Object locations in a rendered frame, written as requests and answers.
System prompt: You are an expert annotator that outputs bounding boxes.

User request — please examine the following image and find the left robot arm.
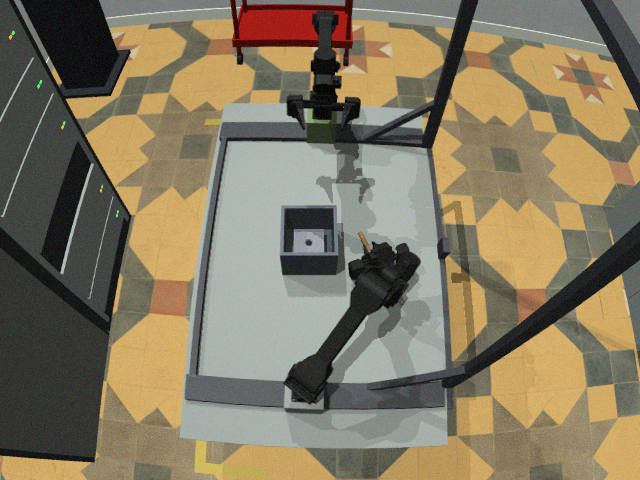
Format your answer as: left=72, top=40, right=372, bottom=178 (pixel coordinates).
left=283, top=242, right=421, bottom=404

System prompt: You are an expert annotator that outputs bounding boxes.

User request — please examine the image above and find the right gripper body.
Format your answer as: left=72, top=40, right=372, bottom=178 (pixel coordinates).
left=287, top=93, right=361, bottom=119

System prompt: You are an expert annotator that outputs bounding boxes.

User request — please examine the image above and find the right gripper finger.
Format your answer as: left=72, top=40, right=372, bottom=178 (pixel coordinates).
left=292, top=101, right=305, bottom=130
left=341, top=103, right=356, bottom=131

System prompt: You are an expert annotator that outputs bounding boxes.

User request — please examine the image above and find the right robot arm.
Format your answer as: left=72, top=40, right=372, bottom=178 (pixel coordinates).
left=311, top=11, right=342, bottom=120

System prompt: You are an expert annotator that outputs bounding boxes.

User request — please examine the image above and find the brown cylindrical peg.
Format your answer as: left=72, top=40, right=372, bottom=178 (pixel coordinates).
left=358, top=231, right=371, bottom=252

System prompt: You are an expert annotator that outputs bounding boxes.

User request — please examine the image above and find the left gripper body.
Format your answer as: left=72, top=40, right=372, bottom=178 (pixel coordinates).
left=348, top=243, right=409, bottom=280

